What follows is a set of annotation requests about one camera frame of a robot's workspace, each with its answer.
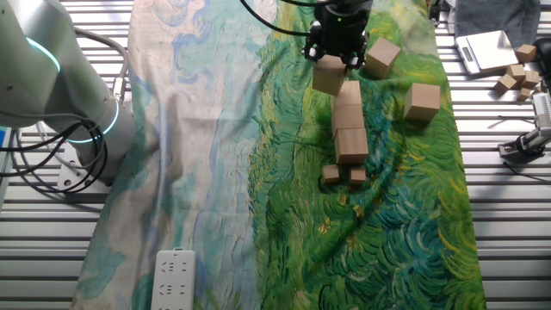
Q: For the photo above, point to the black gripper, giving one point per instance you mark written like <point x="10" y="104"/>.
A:
<point x="340" y="30"/>

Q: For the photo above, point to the small wooden cube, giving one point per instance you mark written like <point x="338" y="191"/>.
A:
<point x="330" y="173"/>
<point x="357" y="175"/>
<point x="504" y="82"/>
<point x="515" y="72"/>
<point x="525" y="53"/>
<point x="523" y="94"/>
<point x="530" y="79"/>

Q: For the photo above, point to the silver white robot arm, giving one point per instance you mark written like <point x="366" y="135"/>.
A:
<point x="64" y="86"/>

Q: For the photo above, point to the white kitchen scale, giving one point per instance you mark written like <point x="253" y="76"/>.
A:
<point x="486" y="51"/>

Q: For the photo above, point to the grey towel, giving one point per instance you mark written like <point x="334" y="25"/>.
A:
<point x="495" y="17"/>

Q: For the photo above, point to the painted landscape cloth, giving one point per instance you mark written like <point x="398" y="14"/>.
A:
<point x="215" y="172"/>

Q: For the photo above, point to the black rounded device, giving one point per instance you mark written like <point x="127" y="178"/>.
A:
<point x="544" y="53"/>

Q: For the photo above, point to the white power strip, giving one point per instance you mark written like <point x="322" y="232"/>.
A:
<point x="173" y="280"/>

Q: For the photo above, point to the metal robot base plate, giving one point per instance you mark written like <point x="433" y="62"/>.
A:
<point x="71" y="176"/>

